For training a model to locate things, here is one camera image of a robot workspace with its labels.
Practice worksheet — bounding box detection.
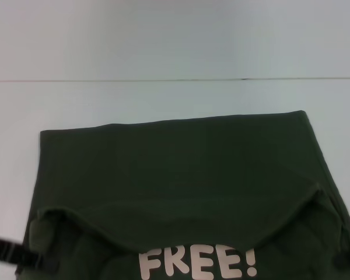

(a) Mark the dark green shirt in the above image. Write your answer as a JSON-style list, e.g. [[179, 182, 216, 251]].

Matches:
[[14, 110, 350, 280]]

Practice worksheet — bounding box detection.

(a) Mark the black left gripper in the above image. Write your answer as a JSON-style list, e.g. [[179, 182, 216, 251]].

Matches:
[[0, 234, 61, 271]]

